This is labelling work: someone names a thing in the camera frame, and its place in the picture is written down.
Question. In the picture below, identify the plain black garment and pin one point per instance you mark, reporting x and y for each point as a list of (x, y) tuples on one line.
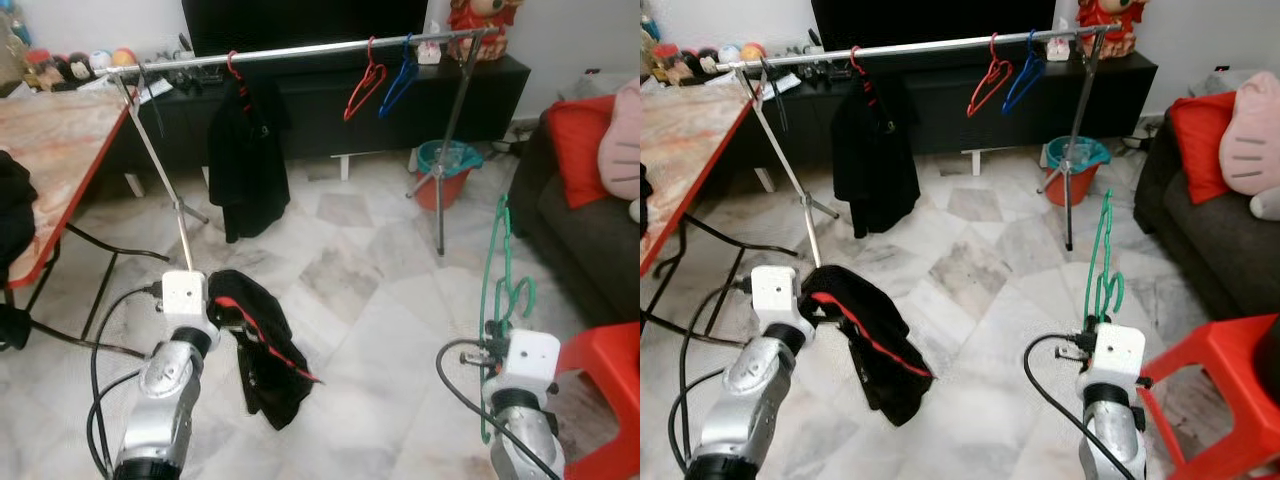
[(15, 220)]

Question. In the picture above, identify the orange round plush toy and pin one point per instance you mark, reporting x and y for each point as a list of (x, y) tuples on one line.
[(122, 57), (751, 51)]

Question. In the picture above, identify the marble table red edge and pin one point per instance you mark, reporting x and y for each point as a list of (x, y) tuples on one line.
[(690, 135), (60, 140)]

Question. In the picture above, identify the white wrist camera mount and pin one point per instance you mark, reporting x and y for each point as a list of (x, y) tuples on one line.
[(183, 295), (1118, 350), (775, 292), (533, 355)]

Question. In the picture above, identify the red plastic hanger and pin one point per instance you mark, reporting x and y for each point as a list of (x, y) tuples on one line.
[(233, 68), (371, 72), (857, 63), (992, 70)]

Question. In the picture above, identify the grey totoro plush open eyes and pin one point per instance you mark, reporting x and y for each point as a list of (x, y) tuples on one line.
[(1267, 205), (634, 210)]

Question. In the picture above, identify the silver metal clothes rack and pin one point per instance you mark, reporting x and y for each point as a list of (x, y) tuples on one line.
[(300, 49), (920, 47)]

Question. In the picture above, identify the red bucket teal liner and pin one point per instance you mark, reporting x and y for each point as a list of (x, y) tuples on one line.
[(1070, 188), (440, 190)]

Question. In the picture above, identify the white paper tag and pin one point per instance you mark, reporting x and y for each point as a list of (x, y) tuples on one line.
[(782, 87), (158, 90)]

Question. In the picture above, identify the black jacket red trim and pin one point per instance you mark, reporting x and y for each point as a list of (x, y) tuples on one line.
[(270, 380), (885, 380)]

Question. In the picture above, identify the black television screen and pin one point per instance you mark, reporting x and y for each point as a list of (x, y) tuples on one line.
[(930, 22), (300, 25)]

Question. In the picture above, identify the black round laundry bin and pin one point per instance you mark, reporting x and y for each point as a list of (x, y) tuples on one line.
[(1272, 360)]

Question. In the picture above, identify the pink kitty face pillow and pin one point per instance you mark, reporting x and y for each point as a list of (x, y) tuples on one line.
[(1255, 140), (622, 150)]

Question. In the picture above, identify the red cushion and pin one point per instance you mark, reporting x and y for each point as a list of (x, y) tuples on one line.
[(1200, 145), (575, 150)]

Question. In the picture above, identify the black mouse plush toy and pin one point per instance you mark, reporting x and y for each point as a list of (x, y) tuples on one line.
[(697, 63), (70, 68)]

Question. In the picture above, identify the blue plastic hanger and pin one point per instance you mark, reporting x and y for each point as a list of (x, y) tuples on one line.
[(405, 75), (1028, 70)]

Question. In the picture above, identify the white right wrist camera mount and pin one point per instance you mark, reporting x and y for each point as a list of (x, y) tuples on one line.
[(533, 355), (1118, 350)]

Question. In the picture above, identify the black low tv cabinet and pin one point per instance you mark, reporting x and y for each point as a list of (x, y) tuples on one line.
[(310, 115), (940, 115)]

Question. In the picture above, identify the white patterned side table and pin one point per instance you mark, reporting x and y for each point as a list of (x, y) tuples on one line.
[(592, 85), (1217, 82)]

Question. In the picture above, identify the white round plush toy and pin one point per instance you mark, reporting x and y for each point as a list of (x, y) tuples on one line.
[(729, 55), (99, 61)]

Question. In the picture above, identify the long black garment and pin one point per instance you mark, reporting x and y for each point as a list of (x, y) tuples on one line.
[(245, 170), (872, 165)]

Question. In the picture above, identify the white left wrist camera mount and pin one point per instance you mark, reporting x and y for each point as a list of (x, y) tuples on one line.
[(183, 295), (775, 292)]

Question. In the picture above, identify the red plastic stool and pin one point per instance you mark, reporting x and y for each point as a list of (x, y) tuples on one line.
[(1215, 345), (600, 350)]

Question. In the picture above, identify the red fortune doll figurine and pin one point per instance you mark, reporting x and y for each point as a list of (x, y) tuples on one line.
[(1112, 28), (485, 30)]

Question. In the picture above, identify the dark grey fabric sofa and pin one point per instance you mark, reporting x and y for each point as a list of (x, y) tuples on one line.
[(585, 240), (1210, 245)]

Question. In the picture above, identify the jar with red lid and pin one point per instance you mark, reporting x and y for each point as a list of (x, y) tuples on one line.
[(665, 65), (40, 70)]

